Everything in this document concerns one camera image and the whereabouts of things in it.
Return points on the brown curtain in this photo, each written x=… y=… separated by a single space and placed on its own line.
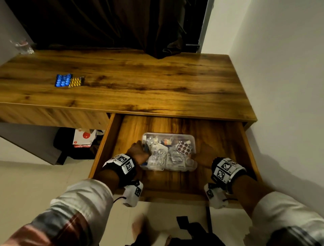
x=101 y=22

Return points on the pile of medicine strips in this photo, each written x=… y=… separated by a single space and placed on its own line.
x=172 y=152

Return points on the yellow pill blister pack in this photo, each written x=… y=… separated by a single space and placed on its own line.
x=76 y=82

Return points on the wooden drawer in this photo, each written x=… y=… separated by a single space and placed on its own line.
x=172 y=182

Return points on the clear drinking glass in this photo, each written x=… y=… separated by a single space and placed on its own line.
x=22 y=47

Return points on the white window frame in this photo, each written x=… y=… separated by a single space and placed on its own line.
x=206 y=25

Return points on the person's right hand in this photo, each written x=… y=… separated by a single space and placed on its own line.
x=207 y=155

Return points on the person's black clothing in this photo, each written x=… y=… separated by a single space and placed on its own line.
x=197 y=235

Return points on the person's left hand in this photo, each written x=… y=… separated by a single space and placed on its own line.
x=138 y=153

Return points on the clear plastic medicine box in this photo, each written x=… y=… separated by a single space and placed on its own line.
x=192 y=138

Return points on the black bag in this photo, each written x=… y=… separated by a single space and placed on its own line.
x=65 y=149

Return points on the white red carton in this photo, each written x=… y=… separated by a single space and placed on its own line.
x=83 y=138

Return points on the person's right forearm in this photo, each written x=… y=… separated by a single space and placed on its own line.
x=278 y=215

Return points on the blue blister pack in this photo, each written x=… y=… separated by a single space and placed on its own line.
x=63 y=80

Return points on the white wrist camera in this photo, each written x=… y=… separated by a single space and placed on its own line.
x=133 y=193
x=215 y=197

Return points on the person's left forearm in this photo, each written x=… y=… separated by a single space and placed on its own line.
x=71 y=210

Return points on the black marker wristband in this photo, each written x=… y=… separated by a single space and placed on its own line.
x=121 y=164
x=226 y=172

